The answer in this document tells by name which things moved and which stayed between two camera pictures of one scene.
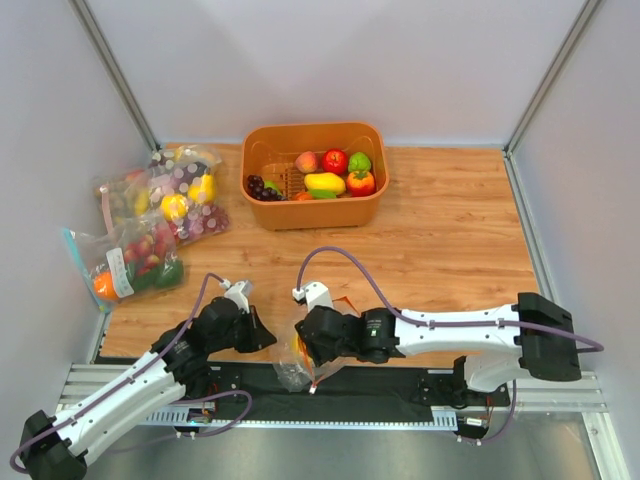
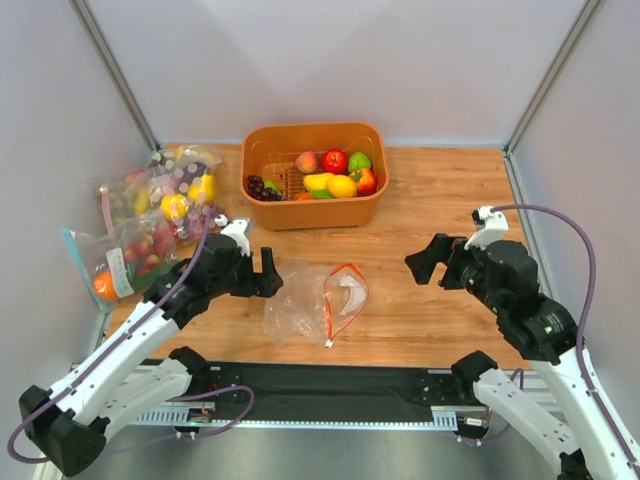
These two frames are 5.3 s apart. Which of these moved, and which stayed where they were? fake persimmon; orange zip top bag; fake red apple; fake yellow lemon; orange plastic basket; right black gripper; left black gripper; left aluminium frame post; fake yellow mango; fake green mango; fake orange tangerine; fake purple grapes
Moved: left black gripper; orange zip top bag; fake yellow lemon; right black gripper
Stayed: fake purple grapes; fake yellow mango; fake persimmon; orange plastic basket; fake green mango; left aluminium frame post; fake orange tangerine; fake red apple
